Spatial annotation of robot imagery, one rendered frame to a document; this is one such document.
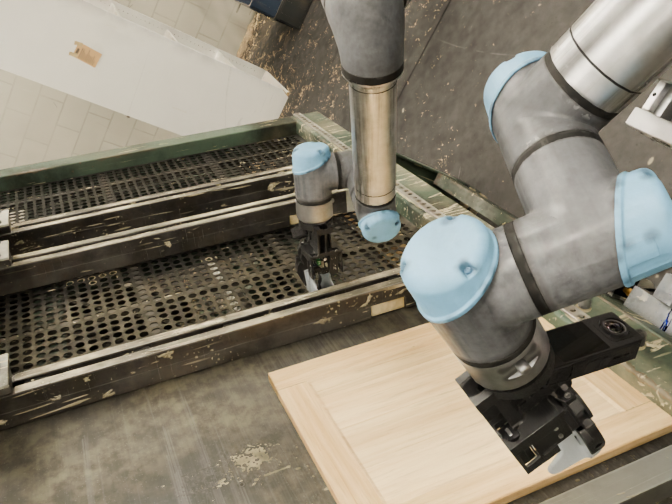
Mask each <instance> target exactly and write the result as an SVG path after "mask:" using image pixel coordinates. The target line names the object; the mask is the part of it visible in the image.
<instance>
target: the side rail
mask: <svg viewBox="0 0 672 504"><path fill-rule="evenodd" d="M296 124H297V123H296V121H295V120H293V119H292V118H291V117H284V118H278V119H273V120H268V121H262V122H257V123H251V124H246V125H240V126H235V127H229V128H224V129H218V130H213V131H208V132H202V133H197V134H191V135H186V136H180V137H175V138H169V139H164V140H159V141H153V142H148V143H142V144H137V145H131V146H126V147H120V148H115V149H110V150H104V151H99V152H93V153H88V154H82V155H77V156H71V157H66V158H60V159H55V160H50V161H44V162H39V163H33V164H28V165H22V166H17V167H11V168H6V169H1V170H0V192H1V191H7V190H12V189H17V188H22V187H27V186H32V185H38V184H43V183H48V182H53V181H58V180H63V179H69V178H74V177H79V176H84V175H89V174H94V173H100V172H105V171H110V170H115V169H120V168H125V167H131V166H136V165H141V164H146V163H151V162H156V161H162V160H167V159H172V158H177V157H182V156H187V155H193V154H198V153H203V152H208V151H213V150H218V149H224V148H229V147H234V146H239V145H244V144H249V143H255V142H260V141H265V140H270V139H275V138H280V137H286V136H291V135H296V134H297V131H296Z"/></svg>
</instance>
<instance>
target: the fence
mask: <svg viewBox="0 0 672 504"><path fill-rule="evenodd" d="M670 496H672V445H670V446H668V447H665V448H663V449H661V450H659V451H656V452H654V453H652V454H650V455H647V456H645V457H643V458H641V459H638V460H636V461H634V462H632V463H629V464H627V465H625V466H623V467H620V468H618V469H616V470H613V471H611V472H609V473H607V474H604V475H602V476H600V477H598V478H595V479H593V480H591V481H589V482H586V483H584V484H582V485H580V486H577V487H575V488H573V489H571V490H568V491H566V492H564V493H562V494H559V495H557V496H555V497H552V498H550V499H548V500H546V501H543V502H541V503H539V504H655V503H657V502H659V501H661V500H663V499H666V498H668V497H670Z"/></svg>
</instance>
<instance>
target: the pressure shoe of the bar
mask: <svg viewBox="0 0 672 504"><path fill-rule="evenodd" d="M402 307H404V297H401V298H397V299H394V300H391V301H387V302H384V303H380V304H377V305H374V306H371V316H376V315H379V314H382V313H386V312H389V311H392V310H396V309H399V308H402Z"/></svg>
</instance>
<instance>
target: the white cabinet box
mask: <svg viewBox="0 0 672 504"><path fill-rule="evenodd" d="M0 69H2V70H5V71H8V72H10V73H13V74H16V75H19V76H21V77H24V78H27V79H29V80H32V81H35V82H38V83H40V84H43V85H46V86H48V87H51V88H54V89H57V90H59V91H62V92H65V93H67V94H70V95H73V96H76V97H78V98H81V99H84V100H86V101H89V102H92V103H95V104H97V105H100V106H103V107H105V108H108V109H111V110H114V111H116V112H119V113H122V114H124V115H127V116H130V117H133V118H135V119H138V120H141V121H143V122H146V123H149V124H152V125H154V126H157V127H160V128H162V129H165V130H168V131H171V132H173V133H176V134H179V135H181V136H186V135H191V134H197V133H202V132H208V131H213V130H218V129H224V128H229V127H235V126H240V125H246V124H251V123H257V122H262V121H268V120H273V119H278V118H279V116H280V114H281V112H282V110H283V108H284V106H285V104H286V101H287V99H288V95H289V92H288V91H287V90H286V89H285V88H284V87H283V86H282V85H281V84H280V83H279V82H278V81H277V80H276V79H275V78H274V77H273V76H272V75H271V74H270V73H269V72H268V71H266V70H264V69H262V68H260V67H258V66H256V65H253V64H251V63H249V62H247V61H245V60H242V59H240V58H238V57H236V56H234V55H231V54H229V53H227V52H225V51H223V50H220V49H218V48H216V47H214V46H212V45H210V44H207V43H205V42H203V41H201V40H199V39H196V38H194V37H192V36H190V35H188V34H185V33H183V32H181V31H179V30H177V29H174V28H172V27H170V26H168V25H166V24H163V23H161V22H159V21H157V20H155V19H153V18H150V17H148V16H146V15H144V14H142V13H139V12H137V11H135V10H133V9H131V8H128V7H126V6H124V5H122V4H120V3H117V2H115V1H113V0H0Z"/></svg>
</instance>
